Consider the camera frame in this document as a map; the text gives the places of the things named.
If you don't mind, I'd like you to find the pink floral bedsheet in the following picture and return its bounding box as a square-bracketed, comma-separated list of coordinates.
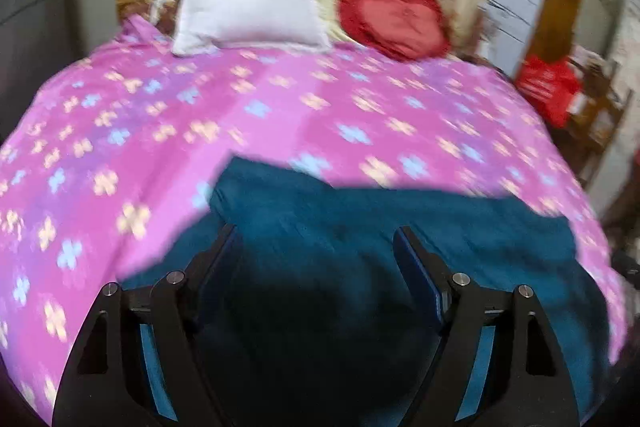
[0, 14, 630, 413]

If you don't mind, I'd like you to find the grey cabinet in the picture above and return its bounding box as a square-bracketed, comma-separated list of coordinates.
[0, 0, 122, 138]

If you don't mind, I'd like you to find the white pillow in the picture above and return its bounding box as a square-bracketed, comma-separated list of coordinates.
[171, 0, 332, 56]

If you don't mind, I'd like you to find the wooden chair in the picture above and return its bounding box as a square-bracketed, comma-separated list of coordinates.
[560, 57, 632, 190]

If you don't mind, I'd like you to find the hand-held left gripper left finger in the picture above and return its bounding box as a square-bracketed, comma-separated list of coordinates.
[52, 223, 238, 427]

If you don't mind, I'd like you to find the teal jacket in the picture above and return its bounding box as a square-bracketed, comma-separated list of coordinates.
[120, 157, 615, 427]

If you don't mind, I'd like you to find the red plastic bag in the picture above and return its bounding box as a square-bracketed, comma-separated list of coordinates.
[514, 55, 582, 128]

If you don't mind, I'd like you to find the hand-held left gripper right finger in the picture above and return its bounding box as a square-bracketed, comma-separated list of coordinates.
[392, 226, 581, 427]

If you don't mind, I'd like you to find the red heart-shaped pillow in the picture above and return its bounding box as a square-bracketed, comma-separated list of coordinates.
[338, 0, 452, 61]

